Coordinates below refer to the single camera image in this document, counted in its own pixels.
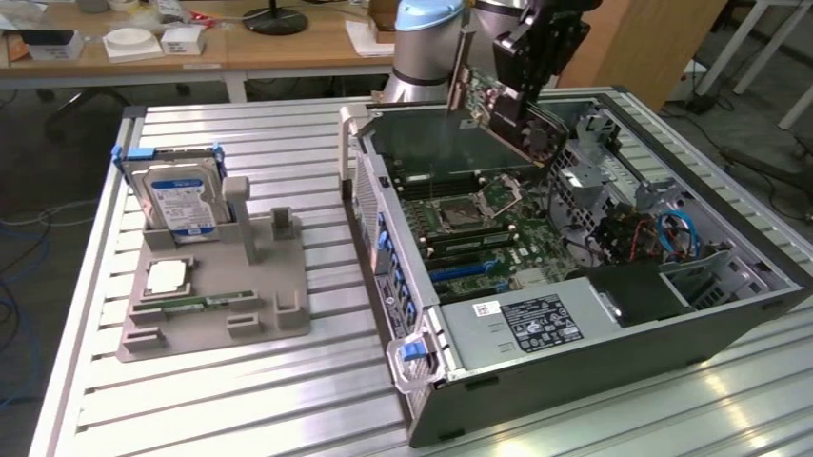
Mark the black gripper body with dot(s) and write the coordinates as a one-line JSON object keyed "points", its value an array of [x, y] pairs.
{"points": [[553, 38]]}

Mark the green graphics card black cooler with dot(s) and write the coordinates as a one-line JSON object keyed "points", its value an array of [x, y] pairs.
{"points": [[482, 95]]}

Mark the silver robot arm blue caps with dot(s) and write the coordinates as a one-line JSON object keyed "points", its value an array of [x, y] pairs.
{"points": [[422, 62]]}

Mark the wooden cabinet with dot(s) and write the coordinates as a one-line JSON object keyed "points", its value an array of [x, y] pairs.
{"points": [[648, 47]]}

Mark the silver socket cover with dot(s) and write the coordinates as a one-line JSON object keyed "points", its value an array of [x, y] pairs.
{"points": [[514, 184]]}

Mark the CPU socket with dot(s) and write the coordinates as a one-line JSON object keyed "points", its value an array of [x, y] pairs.
{"points": [[458, 213]]}

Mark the brown cardboard box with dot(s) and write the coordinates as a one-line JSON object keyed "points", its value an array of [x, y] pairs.
{"points": [[383, 14]]}

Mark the white paper stack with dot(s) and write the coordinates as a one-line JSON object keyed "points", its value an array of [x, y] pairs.
{"points": [[369, 40]]}

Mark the green motherboard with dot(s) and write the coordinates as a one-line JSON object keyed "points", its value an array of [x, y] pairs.
{"points": [[530, 243]]}

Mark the green RAM stick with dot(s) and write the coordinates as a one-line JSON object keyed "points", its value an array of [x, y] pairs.
{"points": [[210, 301], [473, 244]]}

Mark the black expansion slot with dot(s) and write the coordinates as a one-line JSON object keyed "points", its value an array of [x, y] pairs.
{"points": [[470, 258]]}

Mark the blue expansion slot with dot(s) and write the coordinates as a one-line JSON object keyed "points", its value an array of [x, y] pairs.
{"points": [[464, 272]]}

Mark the silver chipset heat sink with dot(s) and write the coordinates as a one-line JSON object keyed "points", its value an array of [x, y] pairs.
{"points": [[530, 279]]}

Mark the black floor stand leg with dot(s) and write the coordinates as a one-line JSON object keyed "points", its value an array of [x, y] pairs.
{"points": [[768, 164]]}

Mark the black round lamp base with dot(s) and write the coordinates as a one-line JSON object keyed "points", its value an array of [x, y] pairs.
{"points": [[277, 24]]}

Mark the silver power supply black label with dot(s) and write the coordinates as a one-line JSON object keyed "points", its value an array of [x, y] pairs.
{"points": [[482, 333]]}

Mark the blue case latch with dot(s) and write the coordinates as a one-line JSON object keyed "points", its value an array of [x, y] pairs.
{"points": [[410, 351]]}

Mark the white labelled cardboard box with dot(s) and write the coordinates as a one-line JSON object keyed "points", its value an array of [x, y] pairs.
{"points": [[185, 43]]}

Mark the open black PC case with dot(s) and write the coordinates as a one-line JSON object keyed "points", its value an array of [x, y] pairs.
{"points": [[604, 376]]}

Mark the white round moulded part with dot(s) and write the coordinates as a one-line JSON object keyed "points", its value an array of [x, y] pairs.
{"points": [[130, 47]]}

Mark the silver CPU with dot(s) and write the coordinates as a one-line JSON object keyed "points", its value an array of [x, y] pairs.
{"points": [[166, 276]]}

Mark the grey parts rack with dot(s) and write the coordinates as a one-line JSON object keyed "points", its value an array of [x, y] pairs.
{"points": [[203, 343]]}

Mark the white box dark lid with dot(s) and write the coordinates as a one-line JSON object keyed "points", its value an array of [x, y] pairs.
{"points": [[54, 50]]}

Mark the white table frame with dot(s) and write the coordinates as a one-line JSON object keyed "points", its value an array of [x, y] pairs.
{"points": [[731, 46]]}

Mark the wooden desk white frame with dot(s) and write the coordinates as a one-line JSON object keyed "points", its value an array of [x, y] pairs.
{"points": [[95, 69], [305, 52]]}

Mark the hard disk blue bracket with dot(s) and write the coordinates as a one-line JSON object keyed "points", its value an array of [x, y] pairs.
{"points": [[178, 200]]}

